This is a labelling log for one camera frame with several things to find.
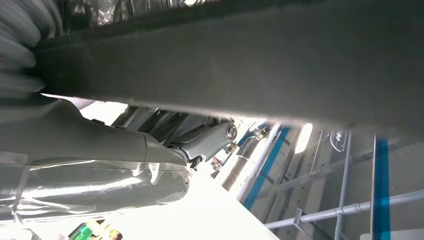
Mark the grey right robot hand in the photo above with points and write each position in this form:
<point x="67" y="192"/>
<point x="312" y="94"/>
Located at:
<point x="82" y="145"/>

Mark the green yellow package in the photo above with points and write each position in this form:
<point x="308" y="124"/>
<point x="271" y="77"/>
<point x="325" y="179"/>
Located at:
<point x="89" y="232"/>

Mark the white ceiling pipe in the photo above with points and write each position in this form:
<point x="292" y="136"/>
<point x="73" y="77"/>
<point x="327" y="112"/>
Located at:
<point x="256" y="165"/>

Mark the blue ceiling beam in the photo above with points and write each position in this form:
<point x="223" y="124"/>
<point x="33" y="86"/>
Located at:
<point x="267" y="172"/>
<point x="381" y="185"/>

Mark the ceiling light strip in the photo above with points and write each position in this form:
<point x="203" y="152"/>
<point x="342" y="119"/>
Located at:
<point x="303" y="139"/>

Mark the oval hanging sign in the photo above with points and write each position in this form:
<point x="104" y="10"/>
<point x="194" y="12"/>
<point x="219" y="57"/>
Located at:
<point x="338" y="140"/>

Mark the grey ceiling pipe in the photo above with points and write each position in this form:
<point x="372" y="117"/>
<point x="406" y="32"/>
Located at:
<point x="343" y="185"/>
<point x="331" y="213"/>

